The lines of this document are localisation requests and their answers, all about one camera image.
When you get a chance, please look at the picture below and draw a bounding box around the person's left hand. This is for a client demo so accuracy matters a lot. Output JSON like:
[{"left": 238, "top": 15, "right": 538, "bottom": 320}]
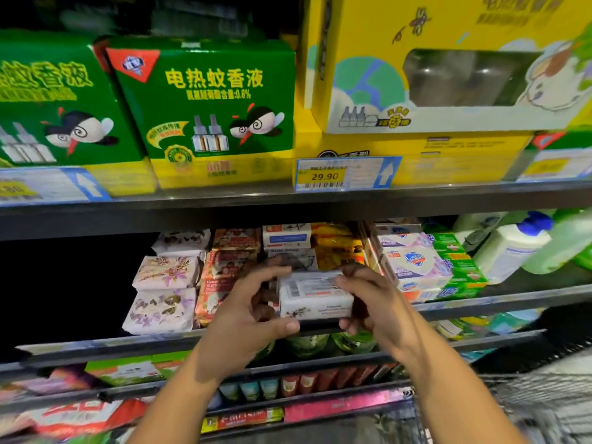
[{"left": 194, "top": 258, "right": 302, "bottom": 385}]

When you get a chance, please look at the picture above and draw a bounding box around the person's right hand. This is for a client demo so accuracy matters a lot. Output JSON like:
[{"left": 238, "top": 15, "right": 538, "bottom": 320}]
[{"left": 335, "top": 263, "right": 432, "bottom": 367}]

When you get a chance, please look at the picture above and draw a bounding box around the stack of white purple soap boxes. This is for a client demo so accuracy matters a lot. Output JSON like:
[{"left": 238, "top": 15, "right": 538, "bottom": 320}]
[{"left": 365, "top": 220, "right": 454, "bottom": 302}]

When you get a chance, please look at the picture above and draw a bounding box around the stack of pink soap boxes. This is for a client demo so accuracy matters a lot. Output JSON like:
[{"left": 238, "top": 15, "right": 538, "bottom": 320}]
[{"left": 194, "top": 226, "right": 263, "bottom": 324}]

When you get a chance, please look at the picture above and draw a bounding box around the white blue print soap box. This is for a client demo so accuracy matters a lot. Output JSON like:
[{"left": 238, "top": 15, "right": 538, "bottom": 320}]
[{"left": 277, "top": 269, "right": 355, "bottom": 320}]

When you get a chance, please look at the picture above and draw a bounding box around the stack of floral soap boxes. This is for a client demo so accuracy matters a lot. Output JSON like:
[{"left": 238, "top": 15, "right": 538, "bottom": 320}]
[{"left": 122, "top": 228, "right": 212, "bottom": 335}]

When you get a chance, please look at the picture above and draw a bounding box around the stack of yellow soap boxes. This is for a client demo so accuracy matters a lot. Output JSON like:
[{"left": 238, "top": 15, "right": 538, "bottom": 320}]
[{"left": 310, "top": 223, "right": 366, "bottom": 272}]

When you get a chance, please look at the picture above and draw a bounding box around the stack of green soap boxes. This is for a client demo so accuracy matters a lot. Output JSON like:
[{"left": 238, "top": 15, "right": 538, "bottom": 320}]
[{"left": 427, "top": 232, "right": 488, "bottom": 300}]

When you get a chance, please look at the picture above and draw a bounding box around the stack of white orange soap boxes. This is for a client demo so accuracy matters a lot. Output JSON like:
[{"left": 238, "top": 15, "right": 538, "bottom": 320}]
[{"left": 261, "top": 223, "right": 316, "bottom": 272}]

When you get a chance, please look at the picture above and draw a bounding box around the white hand sanitizer bottle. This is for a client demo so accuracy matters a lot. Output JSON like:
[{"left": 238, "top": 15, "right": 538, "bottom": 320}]
[
  {"left": 472, "top": 212, "right": 554, "bottom": 285},
  {"left": 453, "top": 212, "right": 508, "bottom": 250}
]

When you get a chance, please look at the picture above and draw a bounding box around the bright green hand sanitizer bottle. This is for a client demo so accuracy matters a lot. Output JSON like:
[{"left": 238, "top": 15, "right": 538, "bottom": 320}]
[{"left": 573, "top": 243, "right": 592, "bottom": 271}]

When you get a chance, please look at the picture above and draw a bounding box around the person's right forearm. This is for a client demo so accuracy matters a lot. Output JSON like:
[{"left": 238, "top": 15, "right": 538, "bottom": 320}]
[{"left": 402, "top": 332, "right": 528, "bottom": 444}]

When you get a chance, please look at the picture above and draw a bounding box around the row of blue white tubes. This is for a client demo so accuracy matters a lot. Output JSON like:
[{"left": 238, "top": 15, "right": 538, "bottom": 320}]
[{"left": 208, "top": 376, "right": 283, "bottom": 408}]

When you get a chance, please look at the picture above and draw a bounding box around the row of red tubes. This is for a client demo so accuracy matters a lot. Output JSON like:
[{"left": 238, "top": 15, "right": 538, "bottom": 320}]
[{"left": 280, "top": 362, "right": 399, "bottom": 396}]

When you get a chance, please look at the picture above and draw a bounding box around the yellow red flat pack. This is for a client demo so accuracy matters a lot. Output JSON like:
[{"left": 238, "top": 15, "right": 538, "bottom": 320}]
[{"left": 202, "top": 406, "right": 285, "bottom": 434}]

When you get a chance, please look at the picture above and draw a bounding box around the pink flat pack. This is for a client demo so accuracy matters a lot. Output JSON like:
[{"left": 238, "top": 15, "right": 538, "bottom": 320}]
[{"left": 284, "top": 385, "right": 414, "bottom": 424}]

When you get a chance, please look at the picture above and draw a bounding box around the green white carton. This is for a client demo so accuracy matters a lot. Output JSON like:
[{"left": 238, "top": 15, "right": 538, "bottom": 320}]
[{"left": 85, "top": 351, "right": 191, "bottom": 387}]

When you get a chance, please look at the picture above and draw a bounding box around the white blue price tag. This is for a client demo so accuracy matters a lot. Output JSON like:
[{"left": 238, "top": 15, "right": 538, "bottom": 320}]
[
  {"left": 296, "top": 157, "right": 403, "bottom": 192},
  {"left": 518, "top": 147, "right": 592, "bottom": 183},
  {"left": 0, "top": 166, "right": 112, "bottom": 207}
]

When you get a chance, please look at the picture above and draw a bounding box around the flat yellow box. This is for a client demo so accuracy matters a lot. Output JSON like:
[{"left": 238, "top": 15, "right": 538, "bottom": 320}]
[{"left": 294, "top": 108, "right": 535, "bottom": 187}]

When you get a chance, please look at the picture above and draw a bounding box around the red white packet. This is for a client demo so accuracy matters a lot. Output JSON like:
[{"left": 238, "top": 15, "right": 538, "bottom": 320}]
[{"left": 18, "top": 397, "right": 149, "bottom": 438}]

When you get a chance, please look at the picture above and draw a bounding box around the row of pink orange packets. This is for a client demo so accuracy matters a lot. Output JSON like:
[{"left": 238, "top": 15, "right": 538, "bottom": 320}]
[{"left": 0, "top": 365, "right": 103, "bottom": 403}]

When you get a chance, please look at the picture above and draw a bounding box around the green box mosquito print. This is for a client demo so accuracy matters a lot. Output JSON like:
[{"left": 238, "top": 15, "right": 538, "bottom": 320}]
[
  {"left": 106, "top": 36, "right": 297, "bottom": 191},
  {"left": 0, "top": 30, "right": 158, "bottom": 198}
]

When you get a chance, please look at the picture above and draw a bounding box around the large yellow box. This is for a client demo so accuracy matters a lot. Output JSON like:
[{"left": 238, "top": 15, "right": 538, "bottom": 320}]
[{"left": 298, "top": 0, "right": 592, "bottom": 135}]

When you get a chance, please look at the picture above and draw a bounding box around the row of dark green packs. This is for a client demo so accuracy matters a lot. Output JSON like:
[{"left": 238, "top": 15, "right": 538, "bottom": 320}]
[{"left": 28, "top": 0, "right": 279, "bottom": 41}]

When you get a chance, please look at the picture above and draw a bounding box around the wire basket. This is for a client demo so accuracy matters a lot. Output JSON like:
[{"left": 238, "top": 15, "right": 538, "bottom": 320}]
[{"left": 379, "top": 369, "right": 592, "bottom": 444}]

